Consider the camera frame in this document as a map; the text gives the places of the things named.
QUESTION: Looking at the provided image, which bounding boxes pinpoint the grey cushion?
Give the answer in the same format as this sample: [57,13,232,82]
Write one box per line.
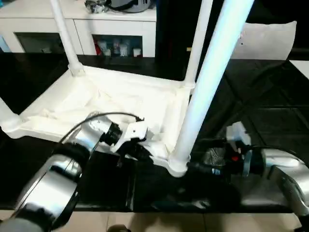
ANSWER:
[231,21,298,61]

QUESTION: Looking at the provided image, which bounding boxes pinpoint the white board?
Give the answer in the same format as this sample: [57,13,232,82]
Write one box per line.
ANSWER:
[289,59,309,80]

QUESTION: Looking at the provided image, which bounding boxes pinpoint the black work mat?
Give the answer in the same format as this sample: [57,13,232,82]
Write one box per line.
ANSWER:
[0,51,309,213]

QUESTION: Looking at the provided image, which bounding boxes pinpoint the black cabinet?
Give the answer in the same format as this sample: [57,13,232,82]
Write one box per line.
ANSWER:
[155,0,232,61]

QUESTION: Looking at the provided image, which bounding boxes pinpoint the dark gear on cabinet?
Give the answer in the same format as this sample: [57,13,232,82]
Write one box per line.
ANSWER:
[84,0,156,14]

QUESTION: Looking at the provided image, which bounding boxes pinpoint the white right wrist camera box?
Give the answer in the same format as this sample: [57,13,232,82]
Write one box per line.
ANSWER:
[226,122,253,151]

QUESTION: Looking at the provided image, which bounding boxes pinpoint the white plastic table top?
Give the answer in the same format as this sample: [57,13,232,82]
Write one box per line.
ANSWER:
[0,63,196,178]

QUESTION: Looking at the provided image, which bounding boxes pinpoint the white cabinet with glass doors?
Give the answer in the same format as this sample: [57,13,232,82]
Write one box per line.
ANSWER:
[0,0,157,58]

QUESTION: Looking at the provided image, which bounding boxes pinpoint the white plastic table leg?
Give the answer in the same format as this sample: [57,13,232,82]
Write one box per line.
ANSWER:
[183,0,214,88]
[48,0,85,76]
[168,0,255,178]
[0,97,22,131]

